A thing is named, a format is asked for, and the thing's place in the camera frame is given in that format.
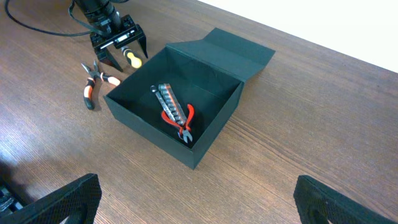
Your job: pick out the red diagonal cutting pliers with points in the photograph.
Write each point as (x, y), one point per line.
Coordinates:
(184, 129)

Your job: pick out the orange black needle-nose pliers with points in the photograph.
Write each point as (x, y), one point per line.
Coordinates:
(95, 74)

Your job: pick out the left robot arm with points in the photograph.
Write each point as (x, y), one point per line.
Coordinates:
(107, 28)

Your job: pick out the black open gift box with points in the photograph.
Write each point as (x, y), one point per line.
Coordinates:
(208, 74)

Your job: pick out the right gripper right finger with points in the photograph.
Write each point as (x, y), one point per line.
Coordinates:
(318, 203)

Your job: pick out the silver ratchet wrench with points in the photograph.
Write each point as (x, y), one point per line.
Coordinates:
(156, 92)

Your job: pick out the orange socket holder rail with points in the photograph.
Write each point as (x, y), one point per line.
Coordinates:
(172, 102)

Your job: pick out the yellow black stubby screwdriver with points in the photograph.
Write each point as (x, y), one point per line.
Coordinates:
(131, 57)

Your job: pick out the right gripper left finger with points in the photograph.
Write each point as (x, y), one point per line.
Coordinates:
(76, 202)

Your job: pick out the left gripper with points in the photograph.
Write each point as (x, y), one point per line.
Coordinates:
(129, 32)

